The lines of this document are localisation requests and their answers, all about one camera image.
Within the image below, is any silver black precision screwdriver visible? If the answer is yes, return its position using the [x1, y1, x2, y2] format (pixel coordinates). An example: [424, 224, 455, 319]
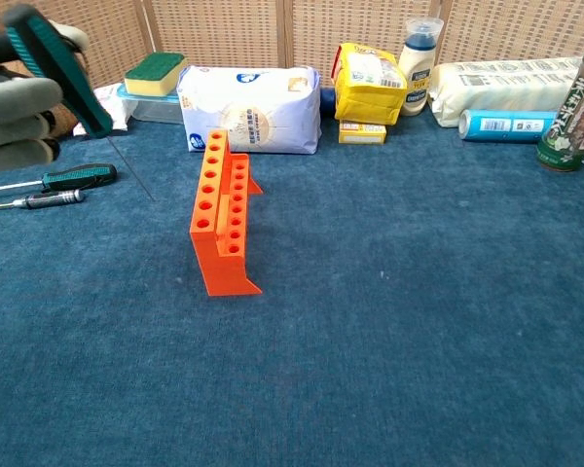
[0, 189, 86, 213]

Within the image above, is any green yellow sponge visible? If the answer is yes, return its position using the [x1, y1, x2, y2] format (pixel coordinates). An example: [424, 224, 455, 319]
[123, 51, 188, 97]

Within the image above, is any yellow biscuit bag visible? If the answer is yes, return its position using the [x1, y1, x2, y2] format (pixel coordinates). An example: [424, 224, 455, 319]
[332, 42, 409, 127]

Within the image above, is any pink wet wipes packet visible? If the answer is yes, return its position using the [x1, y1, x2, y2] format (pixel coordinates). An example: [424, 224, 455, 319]
[72, 82, 130, 135]

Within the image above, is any mayonnaise bottle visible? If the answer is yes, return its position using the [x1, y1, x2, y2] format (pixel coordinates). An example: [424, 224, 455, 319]
[398, 17, 446, 118]

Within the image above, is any clear plastic container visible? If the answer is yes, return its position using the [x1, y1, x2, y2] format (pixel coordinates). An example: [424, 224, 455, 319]
[116, 82, 187, 125]

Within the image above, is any blue table cloth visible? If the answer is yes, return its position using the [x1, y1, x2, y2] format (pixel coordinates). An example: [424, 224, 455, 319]
[0, 109, 584, 467]

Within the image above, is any light blue cylinder can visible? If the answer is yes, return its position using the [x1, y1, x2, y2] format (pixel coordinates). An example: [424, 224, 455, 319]
[457, 108, 559, 144]

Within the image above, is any orange test tube rack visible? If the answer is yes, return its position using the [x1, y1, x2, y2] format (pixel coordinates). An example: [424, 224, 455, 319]
[189, 127, 265, 299]

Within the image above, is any small yellow box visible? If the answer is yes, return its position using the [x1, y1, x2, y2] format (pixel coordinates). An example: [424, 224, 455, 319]
[338, 119, 388, 146]

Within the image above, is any green tea bottle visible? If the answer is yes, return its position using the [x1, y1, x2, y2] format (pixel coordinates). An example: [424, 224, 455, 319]
[535, 35, 584, 173]

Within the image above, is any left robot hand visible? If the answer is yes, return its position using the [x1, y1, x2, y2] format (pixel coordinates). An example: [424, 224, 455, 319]
[0, 18, 91, 176]

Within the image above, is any woven folding screen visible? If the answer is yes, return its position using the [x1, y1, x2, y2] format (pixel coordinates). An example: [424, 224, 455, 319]
[0, 0, 584, 91]

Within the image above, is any white flour bag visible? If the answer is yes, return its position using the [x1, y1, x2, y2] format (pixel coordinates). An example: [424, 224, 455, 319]
[175, 64, 323, 157]

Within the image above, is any small green black screwdriver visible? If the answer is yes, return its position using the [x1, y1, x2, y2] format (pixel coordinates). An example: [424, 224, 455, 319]
[1, 3, 157, 202]

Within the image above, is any dark blue package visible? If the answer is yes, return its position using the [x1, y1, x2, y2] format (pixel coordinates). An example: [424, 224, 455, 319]
[318, 87, 341, 119]

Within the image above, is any white paper towel pack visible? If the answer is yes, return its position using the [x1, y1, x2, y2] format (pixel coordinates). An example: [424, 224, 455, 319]
[427, 55, 584, 129]

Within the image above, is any large green black screwdriver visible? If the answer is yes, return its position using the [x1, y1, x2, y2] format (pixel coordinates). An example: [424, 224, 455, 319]
[0, 162, 119, 197]

